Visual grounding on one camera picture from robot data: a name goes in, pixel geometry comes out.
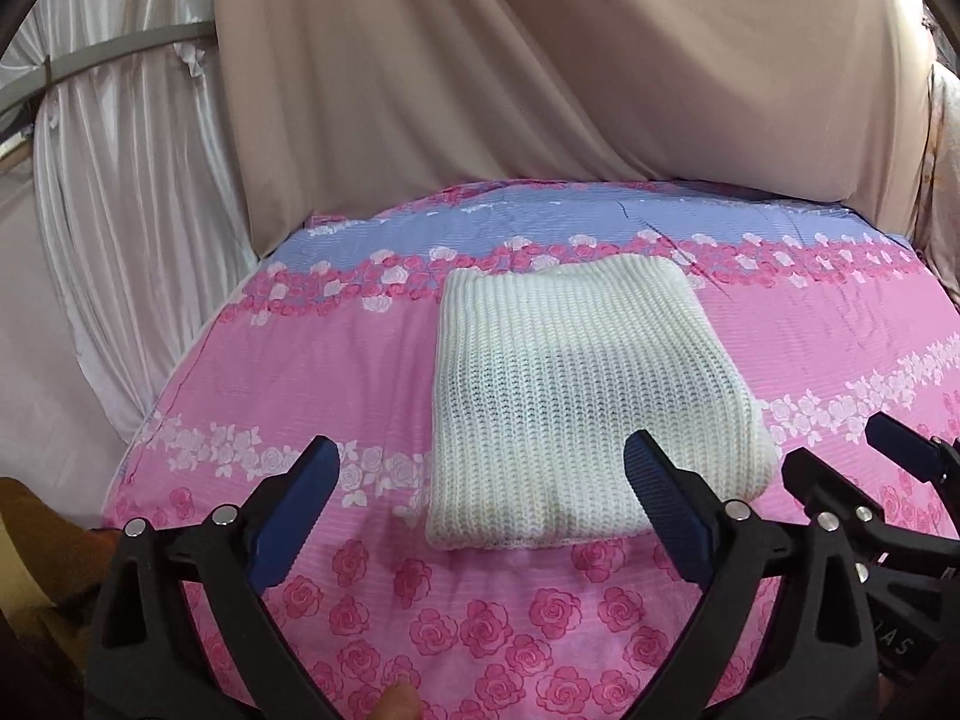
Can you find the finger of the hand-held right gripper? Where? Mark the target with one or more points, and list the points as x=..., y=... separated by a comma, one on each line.
x=896, y=435
x=806, y=476

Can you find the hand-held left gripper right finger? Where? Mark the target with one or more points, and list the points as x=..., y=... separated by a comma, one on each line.
x=667, y=510

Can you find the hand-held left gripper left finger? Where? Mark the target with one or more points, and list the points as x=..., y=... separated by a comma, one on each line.
x=296, y=510

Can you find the white knit sweater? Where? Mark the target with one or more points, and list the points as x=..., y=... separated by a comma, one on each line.
x=585, y=405

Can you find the person's left hand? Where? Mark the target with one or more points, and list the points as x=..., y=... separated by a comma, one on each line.
x=397, y=705

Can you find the pink floral bedsheet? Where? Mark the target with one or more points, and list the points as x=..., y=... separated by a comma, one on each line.
x=300, y=360

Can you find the brown cloth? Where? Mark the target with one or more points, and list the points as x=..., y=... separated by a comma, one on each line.
x=45, y=540

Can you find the patterned beige cloth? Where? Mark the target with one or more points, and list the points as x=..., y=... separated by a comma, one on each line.
x=941, y=157

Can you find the white satin curtain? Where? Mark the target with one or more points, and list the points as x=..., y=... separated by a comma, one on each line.
x=135, y=202

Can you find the beige curtain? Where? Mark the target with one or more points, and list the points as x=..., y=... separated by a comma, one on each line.
x=525, y=67

